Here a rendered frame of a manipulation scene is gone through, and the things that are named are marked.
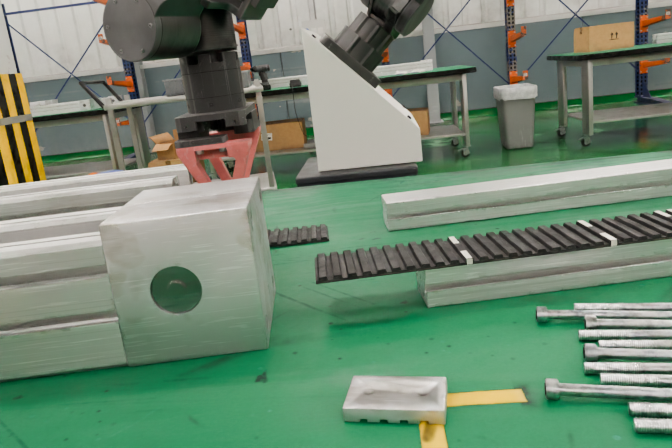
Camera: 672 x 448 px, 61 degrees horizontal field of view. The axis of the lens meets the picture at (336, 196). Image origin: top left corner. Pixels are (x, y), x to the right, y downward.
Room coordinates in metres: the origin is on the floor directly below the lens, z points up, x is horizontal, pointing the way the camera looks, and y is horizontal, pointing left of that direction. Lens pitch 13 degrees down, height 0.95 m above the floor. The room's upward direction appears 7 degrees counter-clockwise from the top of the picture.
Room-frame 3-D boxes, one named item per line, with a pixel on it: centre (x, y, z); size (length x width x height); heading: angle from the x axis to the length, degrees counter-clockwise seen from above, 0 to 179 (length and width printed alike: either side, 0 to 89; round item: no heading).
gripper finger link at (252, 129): (0.60, 0.11, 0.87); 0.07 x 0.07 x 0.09; 1
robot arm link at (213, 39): (0.57, 0.11, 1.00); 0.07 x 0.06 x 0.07; 153
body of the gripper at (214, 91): (0.58, 0.11, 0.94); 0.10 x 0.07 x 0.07; 1
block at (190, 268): (0.40, 0.10, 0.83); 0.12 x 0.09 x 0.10; 2
